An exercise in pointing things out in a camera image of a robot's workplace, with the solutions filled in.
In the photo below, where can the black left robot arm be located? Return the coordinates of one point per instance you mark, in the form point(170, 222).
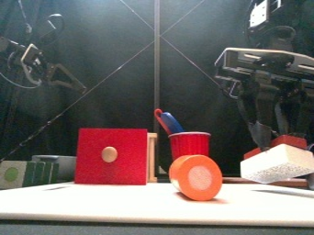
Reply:
point(13, 18)

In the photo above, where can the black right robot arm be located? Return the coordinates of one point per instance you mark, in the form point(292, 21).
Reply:
point(278, 21)

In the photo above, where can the red plastic cup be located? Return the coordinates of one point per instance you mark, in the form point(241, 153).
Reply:
point(189, 145)

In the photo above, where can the brown wooden tray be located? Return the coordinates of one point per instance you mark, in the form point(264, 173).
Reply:
point(286, 183)

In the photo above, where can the orange round toy slice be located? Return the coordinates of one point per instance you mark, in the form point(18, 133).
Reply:
point(197, 177)

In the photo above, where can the green white sliced cucumber toy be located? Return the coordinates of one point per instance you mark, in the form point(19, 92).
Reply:
point(29, 174)

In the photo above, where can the white cutting board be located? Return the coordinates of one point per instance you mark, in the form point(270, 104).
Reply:
point(157, 205)

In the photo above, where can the grey metal frame pole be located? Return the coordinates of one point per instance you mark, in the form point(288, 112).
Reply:
point(157, 61)

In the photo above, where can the light wooden box frame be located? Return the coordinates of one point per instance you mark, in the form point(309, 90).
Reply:
point(153, 157)

